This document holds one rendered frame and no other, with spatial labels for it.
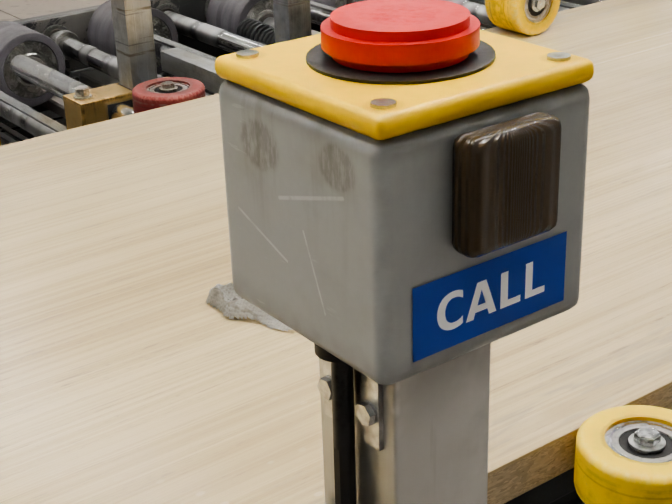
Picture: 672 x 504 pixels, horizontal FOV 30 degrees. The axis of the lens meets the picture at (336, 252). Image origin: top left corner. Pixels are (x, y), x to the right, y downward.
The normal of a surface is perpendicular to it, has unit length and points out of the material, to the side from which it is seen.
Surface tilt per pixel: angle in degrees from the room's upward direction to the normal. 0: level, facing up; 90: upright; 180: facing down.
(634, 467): 0
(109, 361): 0
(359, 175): 90
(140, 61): 90
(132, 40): 90
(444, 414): 90
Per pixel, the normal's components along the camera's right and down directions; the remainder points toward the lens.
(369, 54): -0.42, 0.39
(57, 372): -0.04, -0.91
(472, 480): 0.60, 0.32
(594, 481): -0.85, 0.24
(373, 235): -0.62, 0.34
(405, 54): 0.00, 0.42
